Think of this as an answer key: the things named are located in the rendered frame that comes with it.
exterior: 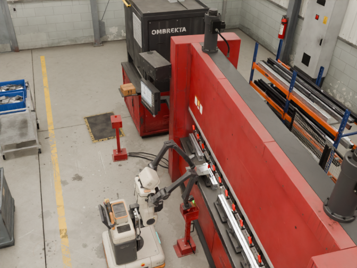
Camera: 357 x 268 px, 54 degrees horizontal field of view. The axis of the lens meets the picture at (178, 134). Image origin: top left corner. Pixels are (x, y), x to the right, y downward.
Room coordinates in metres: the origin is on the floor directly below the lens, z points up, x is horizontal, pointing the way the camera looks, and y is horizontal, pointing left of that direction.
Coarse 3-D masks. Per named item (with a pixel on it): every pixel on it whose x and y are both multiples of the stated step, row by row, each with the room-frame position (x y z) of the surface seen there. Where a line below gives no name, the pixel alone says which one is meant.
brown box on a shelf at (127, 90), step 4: (124, 84) 5.21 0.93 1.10; (128, 84) 5.21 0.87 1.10; (120, 88) 5.25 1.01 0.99; (124, 88) 5.06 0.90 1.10; (128, 88) 5.06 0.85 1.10; (132, 88) 5.07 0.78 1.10; (120, 92) 5.12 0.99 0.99; (124, 92) 5.00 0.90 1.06; (128, 92) 5.03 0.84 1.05; (132, 92) 5.06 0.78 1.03; (136, 92) 5.13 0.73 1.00; (124, 96) 4.99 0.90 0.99
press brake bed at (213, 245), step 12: (180, 144) 4.07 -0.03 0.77; (180, 156) 4.01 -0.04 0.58; (180, 168) 3.99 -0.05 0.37; (192, 192) 3.38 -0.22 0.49; (204, 204) 2.94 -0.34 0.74; (204, 216) 2.90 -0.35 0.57; (204, 228) 2.86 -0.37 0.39; (216, 228) 2.54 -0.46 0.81; (204, 240) 2.94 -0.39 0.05; (216, 240) 2.49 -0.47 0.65; (216, 252) 2.45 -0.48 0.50; (216, 264) 2.41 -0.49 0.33; (228, 264) 2.15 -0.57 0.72
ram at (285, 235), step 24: (192, 72) 4.03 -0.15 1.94; (192, 96) 3.97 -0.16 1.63; (216, 96) 3.21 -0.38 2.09; (216, 120) 3.14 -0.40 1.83; (216, 144) 3.07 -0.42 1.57; (240, 144) 2.55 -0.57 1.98; (240, 168) 2.48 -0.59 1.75; (264, 168) 2.12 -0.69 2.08; (240, 192) 2.40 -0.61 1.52; (264, 192) 2.04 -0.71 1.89; (264, 216) 1.97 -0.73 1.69; (288, 216) 1.70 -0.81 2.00; (264, 240) 1.89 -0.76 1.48; (288, 240) 1.63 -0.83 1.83; (312, 240) 1.44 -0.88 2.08; (288, 264) 1.55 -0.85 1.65
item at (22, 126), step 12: (24, 108) 4.60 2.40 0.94; (0, 120) 5.10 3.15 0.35; (12, 120) 5.13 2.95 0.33; (24, 120) 5.15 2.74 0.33; (36, 120) 5.15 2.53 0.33; (0, 132) 4.76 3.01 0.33; (12, 132) 4.78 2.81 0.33; (24, 132) 4.79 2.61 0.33; (36, 132) 4.80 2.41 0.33; (0, 144) 4.42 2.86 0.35
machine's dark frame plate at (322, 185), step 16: (224, 64) 3.53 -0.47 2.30; (240, 80) 3.18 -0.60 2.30; (256, 96) 2.87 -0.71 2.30; (256, 112) 2.60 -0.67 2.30; (272, 112) 2.61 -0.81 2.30; (272, 128) 2.36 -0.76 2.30; (288, 144) 2.16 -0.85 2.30; (304, 160) 1.98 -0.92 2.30; (304, 176) 1.80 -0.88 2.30; (320, 176) 1.81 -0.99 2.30; (320, 192) 1.65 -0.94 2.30; (352, 224) 1.40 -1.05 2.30; (352, 240) 1.28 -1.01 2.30
